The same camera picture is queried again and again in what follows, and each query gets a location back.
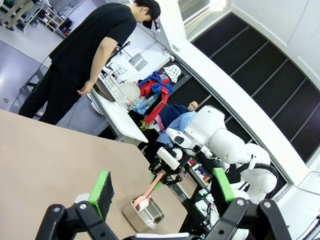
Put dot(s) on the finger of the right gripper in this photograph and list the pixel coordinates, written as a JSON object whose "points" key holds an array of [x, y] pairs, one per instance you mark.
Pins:
{"points": [[172, 179], [157, 166]]}

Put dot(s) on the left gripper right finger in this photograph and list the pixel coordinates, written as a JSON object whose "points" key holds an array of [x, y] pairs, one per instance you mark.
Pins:
{"points": [[222, 190]]}

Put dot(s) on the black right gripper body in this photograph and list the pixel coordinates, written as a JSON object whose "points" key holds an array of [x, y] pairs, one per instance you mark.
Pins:
{"points": [[188, 162]]}

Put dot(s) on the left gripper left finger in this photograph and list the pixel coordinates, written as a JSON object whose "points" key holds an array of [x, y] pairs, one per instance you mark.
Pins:
{"points": [[100, 195]]}

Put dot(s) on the white round plate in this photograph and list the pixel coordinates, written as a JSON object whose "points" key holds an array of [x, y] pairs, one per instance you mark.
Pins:
{"points": [[130, 92]]}

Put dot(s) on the dark brown serving tray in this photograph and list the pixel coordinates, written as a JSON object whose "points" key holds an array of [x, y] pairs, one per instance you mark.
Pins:
{"points": [[105, 91]]}

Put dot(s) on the person's right forearm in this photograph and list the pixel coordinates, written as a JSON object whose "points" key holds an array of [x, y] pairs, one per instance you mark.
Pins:
{"points": [[100, 62]]}

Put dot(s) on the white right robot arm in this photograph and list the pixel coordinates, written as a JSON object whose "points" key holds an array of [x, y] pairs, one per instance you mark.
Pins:
{"points": [[225, 145]]}

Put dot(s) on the person's right hand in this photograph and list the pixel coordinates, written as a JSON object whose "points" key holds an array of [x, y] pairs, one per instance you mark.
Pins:
{"points": [[85, 88]]}

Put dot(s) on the rectangular steel tin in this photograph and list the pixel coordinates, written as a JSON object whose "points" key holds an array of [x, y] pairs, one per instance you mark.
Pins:
{"points": [[147, 221]]}

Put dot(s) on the bald mannequin in navy top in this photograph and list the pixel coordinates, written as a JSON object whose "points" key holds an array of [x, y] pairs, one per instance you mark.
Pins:
{"points": [[172, 115]]}

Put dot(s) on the white side table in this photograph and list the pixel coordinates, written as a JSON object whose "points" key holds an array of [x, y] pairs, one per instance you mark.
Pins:
{"points": [[120, 122]]}

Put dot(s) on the red and blue garment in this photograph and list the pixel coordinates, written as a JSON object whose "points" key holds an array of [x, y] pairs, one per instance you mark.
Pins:
{"points": [[160, 87]]}

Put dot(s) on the white patterned bucket hat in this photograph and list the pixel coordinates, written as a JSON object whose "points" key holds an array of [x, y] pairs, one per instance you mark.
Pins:
{"points": [[173, 73]]}

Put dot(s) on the person in black t-shirt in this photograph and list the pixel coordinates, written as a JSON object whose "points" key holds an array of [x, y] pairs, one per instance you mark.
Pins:
{"points": [[87, 37]]}

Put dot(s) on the black baseball cap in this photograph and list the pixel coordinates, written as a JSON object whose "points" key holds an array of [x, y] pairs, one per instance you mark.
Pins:
{"points": [[152, 8]]}

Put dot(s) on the black bag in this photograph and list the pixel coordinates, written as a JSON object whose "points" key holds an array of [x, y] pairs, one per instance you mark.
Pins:
{"points": [[67, 26]]}

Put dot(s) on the wooden shoe rack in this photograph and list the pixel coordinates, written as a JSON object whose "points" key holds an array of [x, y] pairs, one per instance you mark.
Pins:
{"points": [[51, 18]]}

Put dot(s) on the person in khaki trousers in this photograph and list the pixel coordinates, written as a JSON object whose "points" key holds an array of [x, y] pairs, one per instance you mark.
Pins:
{"points": [[17, 12]]}

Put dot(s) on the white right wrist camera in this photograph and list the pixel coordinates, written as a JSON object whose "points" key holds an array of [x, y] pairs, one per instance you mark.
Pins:
{"points": [[168, 158]]}

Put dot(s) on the grey metal wall box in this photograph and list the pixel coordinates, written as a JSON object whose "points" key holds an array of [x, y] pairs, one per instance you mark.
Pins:
{"points": [[138, 62]]}

